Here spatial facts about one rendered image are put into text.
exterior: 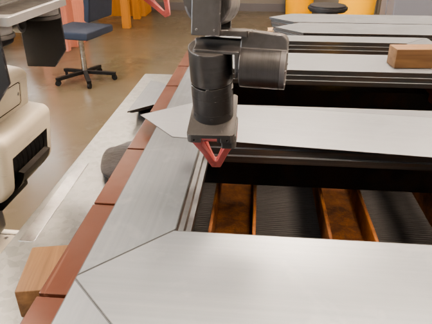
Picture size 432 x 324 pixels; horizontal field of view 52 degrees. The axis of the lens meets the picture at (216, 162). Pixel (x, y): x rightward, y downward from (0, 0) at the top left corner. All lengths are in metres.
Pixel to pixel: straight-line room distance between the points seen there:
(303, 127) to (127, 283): 0.48
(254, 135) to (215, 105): 0.21
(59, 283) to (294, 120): 0.52
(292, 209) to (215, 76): 0.63
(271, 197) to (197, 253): 0.69
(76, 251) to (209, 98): 0.25
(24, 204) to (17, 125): 1.31
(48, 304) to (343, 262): 0.32
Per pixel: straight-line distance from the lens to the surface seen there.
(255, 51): 0.56
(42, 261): 0.74
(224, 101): 0.60
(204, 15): 0.55
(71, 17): 5.29
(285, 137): 0.79
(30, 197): 2.38
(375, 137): 0.83
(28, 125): 1.07
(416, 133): 0.88
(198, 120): 0.62
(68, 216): 0.92
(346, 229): 0.87
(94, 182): 1.02
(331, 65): 1.25
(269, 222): 1.09
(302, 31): 1.68
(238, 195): 0.94
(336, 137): 0.81
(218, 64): 0.57
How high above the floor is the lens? 1.17
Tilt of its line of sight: 28 degrees down
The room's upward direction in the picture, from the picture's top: straight up
